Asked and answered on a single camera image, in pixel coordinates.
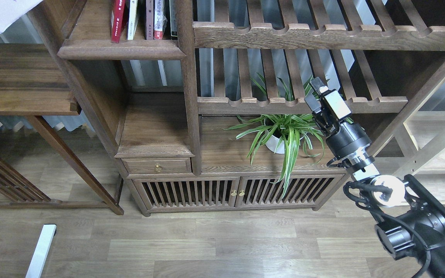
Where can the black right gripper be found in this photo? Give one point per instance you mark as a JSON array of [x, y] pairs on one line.
[[346, 139]]

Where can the yellow green cover book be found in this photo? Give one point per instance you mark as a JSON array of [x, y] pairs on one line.
[[133, 18]]

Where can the red cover book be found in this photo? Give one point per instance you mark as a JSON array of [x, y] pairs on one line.
[[118, 19]]

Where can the white cover book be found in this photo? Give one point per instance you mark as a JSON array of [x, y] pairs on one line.
[[12, 10]]

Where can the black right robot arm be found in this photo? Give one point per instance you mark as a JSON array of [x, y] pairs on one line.
[[410, 220]]

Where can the light wooden shelf unit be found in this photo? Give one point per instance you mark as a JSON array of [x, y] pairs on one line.
[[418, 145]]

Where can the upright books on shelf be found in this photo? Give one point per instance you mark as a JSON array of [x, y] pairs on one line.
[[160, 22]]

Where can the spider plant in white pot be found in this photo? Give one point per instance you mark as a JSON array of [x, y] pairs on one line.
[[287, 134]]

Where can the dark wooden bookshelf cabinet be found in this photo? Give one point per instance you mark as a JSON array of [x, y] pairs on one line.
[[160, 107]]

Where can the dark wooden side table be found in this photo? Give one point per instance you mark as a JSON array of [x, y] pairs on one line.
[[31, 85]]

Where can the white metal leg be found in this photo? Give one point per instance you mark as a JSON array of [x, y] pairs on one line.
[[42, 248]]

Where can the slatted wooden rack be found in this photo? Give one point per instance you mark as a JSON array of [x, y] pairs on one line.
[[21, 192]]

